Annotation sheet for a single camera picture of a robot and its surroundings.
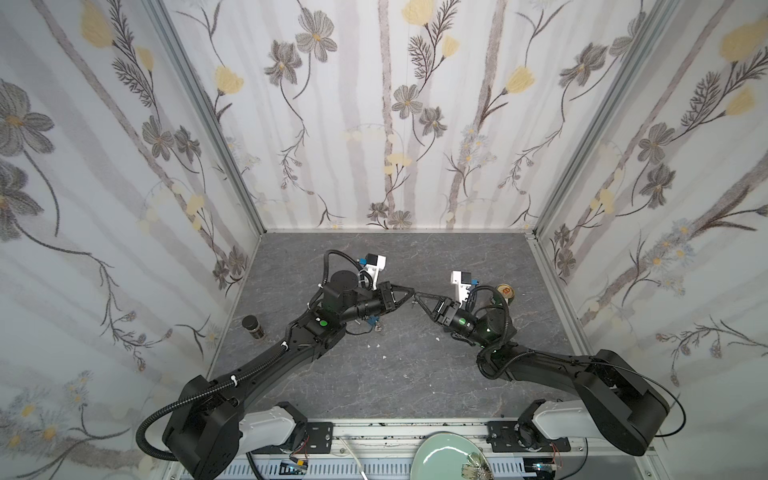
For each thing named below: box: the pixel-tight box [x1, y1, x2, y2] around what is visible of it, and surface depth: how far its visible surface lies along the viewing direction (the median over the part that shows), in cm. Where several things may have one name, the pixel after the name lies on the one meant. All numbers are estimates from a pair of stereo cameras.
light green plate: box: [410, 432, 483, 480], surface depth 72 cm
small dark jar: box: [242, 314, 266, 340], surface depth 87 cm
